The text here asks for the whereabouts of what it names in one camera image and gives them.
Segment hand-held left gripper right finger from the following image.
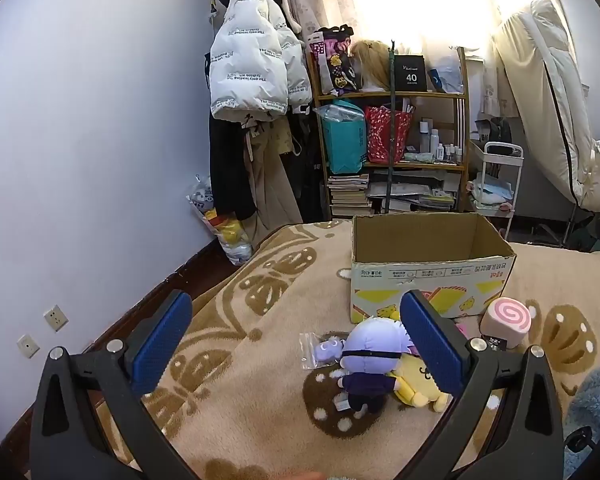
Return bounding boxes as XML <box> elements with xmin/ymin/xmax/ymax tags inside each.
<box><xmin>399</xmin><ymin>289</ymin><xmax>566</xmax><ymax>480</ymax></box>

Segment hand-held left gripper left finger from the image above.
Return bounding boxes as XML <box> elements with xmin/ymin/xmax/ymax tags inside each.
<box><xmin>30</xmin><ymin>290</ymin><xmax>201</xmax><ymax>480</ymax></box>

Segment purple-haired plush doll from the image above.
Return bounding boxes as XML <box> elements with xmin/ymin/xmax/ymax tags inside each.
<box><xmin>336</xmin><ymin>319</ymin><xmax>416</xmax><ymax>415</ymax></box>

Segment printed cardboard box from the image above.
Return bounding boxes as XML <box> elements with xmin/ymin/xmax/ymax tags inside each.
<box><xmin>350</xmin><ymin>212</ymin><xmax>517</xmax><ymax>323</ymax></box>

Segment pink swirl roll plush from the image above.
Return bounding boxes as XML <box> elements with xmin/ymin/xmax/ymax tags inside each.
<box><xmin>481</xmin><ymin>297</ymin><xmax>532</xmax><ymax>351</ymax></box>

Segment clear bag with purple charm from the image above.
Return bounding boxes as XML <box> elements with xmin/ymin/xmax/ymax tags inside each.
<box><xmin>300</xmin><ymin>332</ymin><xmax>348</xmax><ymax>371</ymax></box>

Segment yellow plush toy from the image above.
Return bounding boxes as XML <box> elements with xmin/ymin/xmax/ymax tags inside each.
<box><xmin>390</xmin><ymin>352</ymin><xmax>453</xmax><ymax>413</ymax></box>

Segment clear bag of toys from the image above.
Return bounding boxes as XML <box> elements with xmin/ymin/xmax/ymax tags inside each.
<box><xmin>187</xmin><ymin>175</ymin><xmax>253</xmax><ymax>266</ymax></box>

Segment pile of papers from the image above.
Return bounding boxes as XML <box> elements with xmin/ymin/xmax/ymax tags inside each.
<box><xmin>369</xmin><ymin>170</ymin><xmax>458</xmax><ymax>213</ymax></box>

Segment light blue cloth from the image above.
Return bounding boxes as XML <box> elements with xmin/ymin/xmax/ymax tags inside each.
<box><xmin>469</xmin><ymin>180</ymin><xmax>513</xmax><ymax>211</ymax></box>

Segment blue fuzzy cloth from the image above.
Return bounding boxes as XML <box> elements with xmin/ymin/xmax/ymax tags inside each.
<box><xmin>562</xmin><ymin>365</ymin><xmax>600</xmax><ymax>480</ymax></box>

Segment stack of books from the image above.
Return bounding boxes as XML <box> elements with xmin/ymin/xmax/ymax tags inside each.
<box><xmin>327</xmin><ymin>174</ymin><xmax>372</xmax><ymax>220</ymax></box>

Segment black hanging garment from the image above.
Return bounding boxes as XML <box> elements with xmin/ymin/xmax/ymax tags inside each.
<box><xmin>209</xmin><ymin>110</ymin><xmax>256</xmax><ymax>221</ymax></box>

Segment beige hanging garment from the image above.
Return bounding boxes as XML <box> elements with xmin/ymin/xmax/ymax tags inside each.
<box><xmin>242</xmin><ymin>120</ymin><xmax>303</xmax><ymax>241</ymax></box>

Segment group of cosmetic bottles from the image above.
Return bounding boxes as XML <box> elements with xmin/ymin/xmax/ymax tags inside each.
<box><xmin>420</xmin><ymin>119</ymin><xmax>463</xmax><ymax>163</ymax></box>

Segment white trolley cart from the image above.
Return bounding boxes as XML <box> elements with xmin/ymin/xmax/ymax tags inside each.
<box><xmin>467</xmin><ymin>140</ymin><xmax>525</xmax><ymax>241</ymax></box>

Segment dark hanging clothes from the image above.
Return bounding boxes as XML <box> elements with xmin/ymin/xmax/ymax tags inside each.
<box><xmin>285</xmin><ymin>110</ymin><xmax>326</xmax><ymax>223</ymax></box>

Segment green pole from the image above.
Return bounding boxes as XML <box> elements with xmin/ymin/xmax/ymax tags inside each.
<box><xmin>384</xmin><ymin>39</ymin><xmax>398</xmax><ymax>215</ymax></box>

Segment red patterned bag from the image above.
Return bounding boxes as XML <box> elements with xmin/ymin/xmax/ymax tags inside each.
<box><xmin>364</xmin><ymin>106</ymin><xmax>414</xmax><ymax>163</ymax></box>

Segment teal bag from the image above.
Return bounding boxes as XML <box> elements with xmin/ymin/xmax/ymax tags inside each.
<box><xmin>317</xmin><ymin>102</ymin><xmax>367</xmax><ymax>175</ymax></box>

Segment wooden shelf rack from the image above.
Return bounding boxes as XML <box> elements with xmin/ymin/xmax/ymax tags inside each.
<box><xmin>310</xmin><ymin>45</ymin><xmax>471</xmax><ymax>221</ymax></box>

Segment black display box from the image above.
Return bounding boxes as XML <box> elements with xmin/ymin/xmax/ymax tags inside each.
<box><xmin>395</xmin><ymin>54</ymin><xmax>426</xmax><ymax>93</ymax></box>

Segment white plastic bag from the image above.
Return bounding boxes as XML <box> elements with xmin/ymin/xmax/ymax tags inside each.
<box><xmin>427</xmin><ymin>55</ymin><xmax>465</xmax><ymax>95</ymax></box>

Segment white duvet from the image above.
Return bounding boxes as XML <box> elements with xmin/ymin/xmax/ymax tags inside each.
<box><xmin>492</xmin><ymin>0</ymin><xmax>600</xmax><ymax>213</ymax></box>

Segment blonde wig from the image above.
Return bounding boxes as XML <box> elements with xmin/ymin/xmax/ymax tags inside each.
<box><xmin>349</xmin><ymin>40</ymin><xmax>392</xmax><ymax>93</ymax></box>

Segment white puffer jacket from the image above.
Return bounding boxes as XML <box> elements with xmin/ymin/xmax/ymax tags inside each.
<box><xmin>209</xmin><ymin>0</ymin><xmax>312</xmax><ymax>122</ymax></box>

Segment purple printed package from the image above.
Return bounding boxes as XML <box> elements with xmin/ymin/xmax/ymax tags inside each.
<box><xmin>307</xmin><ymin>24</ymin><xmax>355</xmax><ymax>97</ymax></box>

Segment white wall socket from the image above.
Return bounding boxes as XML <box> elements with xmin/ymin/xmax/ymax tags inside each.
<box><xmin>17</xmin><ymin>335</ymin><xmax>41</xmax><ymax>359</ymax></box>
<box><xmin>43</xmin><ymin>305</ymin><xmax>69</xmax><ymax>332</ymax></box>

